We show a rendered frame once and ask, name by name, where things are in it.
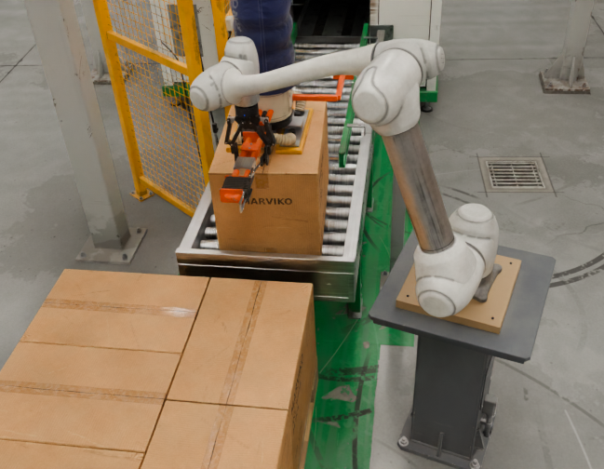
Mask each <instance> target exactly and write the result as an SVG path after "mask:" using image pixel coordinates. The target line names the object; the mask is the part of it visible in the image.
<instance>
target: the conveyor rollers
mask: <svg viewBox="0 0 604 469"><path fill-rule="evenodd" d="M359 46H360V44H356V43H294V45H293V47H294V52H295V61H294V63H298V62H301V61H305V60H310V59H313V58H316V57H320V56H324V55H328V54H332V53H336V52H341V51H345V50H350V49H355V48H359ZM338 82H339V79H333V78H332V76H329V77H325V78H320V79H316V80H313V81H309V82H305V83H301V84H298V85H295V86H294V87H293V88H292V90H294V91H295V90H296V91H299V92H301V93H302V94H326V95H335V94H336V90H337V86H338ZM352 84H353V79H345V80H344V85H343V90H342V97H341V100H338V101H327V113H328V147H329V185H328V195H327V205H326V207H328V208H326V215H325V219H328V220H325V225H324V232H336V233H346V231H347V224H348V221H332V220H348V219H349V212H350V208H349V207H351V200H352V194H353V188H354V182H355V175H356V164H357V158H358V152H359V145H360V140H361V133H362V127H352V133H351V139H350V143H349V149H348V155H347V159H346V165H345V167H339V150H340V145H341V140H342V132H343V127H344V122H345V117H346V112H347V107H348V102H349V98H350V93H351V88H352ZM353 124H363V122H362V121H361V120H360V119H359V118H358V117H357V116H356V114H355V117H354V123H353ZM333 195H337V196H333ZM205 237H206V239H218V236H217V229H216V227H207V228H206V231H205ZM345 237H346V234H333V233H324V235H323V245H331V246H344V243H345ZM199 248H200V249H217V250H220V248H219V242H218V241H210V240H201V241H200V246H199ZM343 249H344V248H338V247H322V256H340V257H342V255H343Z"/></svg>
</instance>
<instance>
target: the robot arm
mask: <svg viewBox="0 0 604 469"><path fill-rule="evenodd" d="M444 66H445V54H444V50H443V48H442V47H441V46H440V45H439V44H437V43H434V42H432V41H428V40H424V39H417V38H410V39H394V40H389V41H385V42H380V43H375V44H371V45H368V46H365V47H359V48H355V49H350V50H345V51H341V52H336V53H332V54H328V55H324V56H320V57H316V58H313V59H310V60H305V61H301V62H298V63H294V64H291V65H289V66H285V67H282V68H279V69H275V70H272V71H270V72H266V73H262V74H260V64H259V58H258V53H257V49H256V47H255V45H254V43H253V41H252V40H251V39H250V38H248V37H245V36H236V37H233V38H230V39H228V41H227V43H226V46H225V49H224V56H223V57H222V58H221V61H220V62H219V63H218V64H216V65H213V66H211V67H209V68H208V69H206V70H205V71H204V72H203V73H201V74H200V75H199V76H198V77H197V78H196V79H195V80H194V82H193V83H192V84H191V87H190V99H191V102H192V104H193V105H194V106H195V107H196V108H197V109H199V110H201V111H205V112H208V111H214V110H216V109H218V108H223V107H226V106H229V105H232V104H234V105H235V116H230V115H228V117H227V119H226V121H227V129H226V135H225V141H224V144H229V145H230V146H231V153H232V154H234V155H235V161H236V159H237V157H238V156H239V154H238V147H237V142H235V141H236V139H237V137H238V135H239V133H240V131H241V129H242V128H243V129H254V131H255V132H257V134H258V135H259V137H260V138H261V139H262V141H263V143H264V144H265V145H264V155H265V165H266V166H268V164H269V155H271V152H272V150H271V146H275V142H276V140H275V135H274V133H273V131H272V129H271V126H270V123H269V116H266V117H260V115H259V106H258V102H259V101H260V94H261V93H264V92H268V91H272V90H276V89H280V88H283V87H290V86H294V85H298V84H301V83H305V82H309V81H313V80H316V79H320V78H325V77H329V76H334V75H355V76H358V78H357V79H356V82H355V84H354V88H353V91H352V99H351V102H352V108H353V110H354V113H355V114H356V116H357V117H358V118H359V119H360V120H361V121H362V122H364V123H366V124H368V125H370V126H371V127H372V129H373V130H374V131H375V132H376V133H377V134H379V135H381V136H382V138H383V143H384V146H385V148H386V151H387V153H388V156H389V159H390V162H391V165H392V168H393V171H394V172H395V175H396V180H397V183H398V186H399V189H400V192H401V194H402V196H403V199H404V202H405V205H406V208H407V211H408V213H409V217H410V220H411V223H412V226H413V229H414V232H415V234H416V237H417V240H418V242H419V245H418V246H417V247H416V249H415V251H414V255H413V257H414V264H415V276H416V282H417V283H416V286H415V292H416V297H417V301H418V303H419V304H420V306H421V307H422V308H423V309H424V310H425V312H426V313H428V314H429V315H432V316H436V317H446V316H450V315H455V314H457V313H459V312H460V311H461V310H462V309H463V308H464V307H465V306H466V305H467V304H468V303H469V302H470V301H471V300H472V299H474V300H476V301H478V302H486V301H487V298H488V293H489V291H490V288H491V286H492V284H493V282H494V280H495V278H496V276H497V275H498V274H499V273H500V272H501V271H502V266H501V265H500V264H498V263H494V262H495V258H496V254H497V248H498V242H499V226H498V222H497V221H496V218H495V216H494V214H493V213H492V212H491V211H490V210H489V209H488V208H486V207H485V206H482V205H479V204H466V205H463V206H460V207H458V208H457V209H456V210H455V211H454V212H453V213H452V214H451V216H450V217H448V214H447V211H446V208H445V205H444V202H443V199H442V196H441V193H440V191H439V187H438V184H437V181H436V176H435V173H434V170H433V167H432V164H431V161H430V158H429V155H428V152H427V149H426V146H425V143H424V140H423V135H422V132H421V129H420V126H419V123H418V122H419V119H420V115H421V110H420V86H421V85H422V84H423V83H424V81H425V80H429V79H432V78H434V77H436V76H437V75H439V74H440V73H441V71H442V70H443V69H444ZM234 121H236V123H237V124H238V125H239V127H238V129H237V131H236V133H235V134H234V136H233V138H232V139H231V140H230V135H231V129H232V124H233V122H234ZM260 121H262V123H263V124H264V127H265V130H266V132H267V135H268V137H269V139H268V137H267V136H266V135H265V133H264V132H263V130H262V128H261V126H260V124H259V122H260Z"/></svg>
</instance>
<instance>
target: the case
mask: <svg viewBox="0 0 604 469"><path fill-rule="evenodd" d="M304 108H313V110H314V111H313V115H312V119H311V123H310V126H309V129H308V133H307V137H306V140H305V144H304V147H303V151H302V154H277V153H276V152H275V149H276V146H277V144H275V146H271V150H272V152H271V155H269V164H268V166H266V165H265V164H264V165H263V167H261V166H259V167H258V169H257V170H256V171H255V173H254V176H255V177H254V180H253V183H252V184H251V187H250V189H251V188H252V193H251V196H250V199H249V201H248V202H246V203H245V205H244V208H243V212H242V213H240V212H239V211H240V209H239V204H238V203H223V202H221V197H220V188H222V186H223V183H224V181H225V178H224V176H225V175H232V174H233V171H234V169H233V167H234V165H235V155H234V154H232V153H227V152H226V147H227V145H228V144H224V141H225V135H226V129H227V121H226V122H225V125H224V128H223V131H222V134H221V138H220V141H219V144H218V146H217V149H216V152H215V154H214V157H213V160H212V163H211V166H210V169H209V172H208V179H209V185H210V191H211V198H212V204H213V210H214V217H215V223H216V229H217V236H218V242H219V248H220V250H234V251H252V252H270V253H288V254H304V255H322V246H323V235H324V225H325V215H326V205H327V195H328V185H329V147H328V113H327V102H326V101H312V100H307V101H306V105H305V107H304Z"/></svg>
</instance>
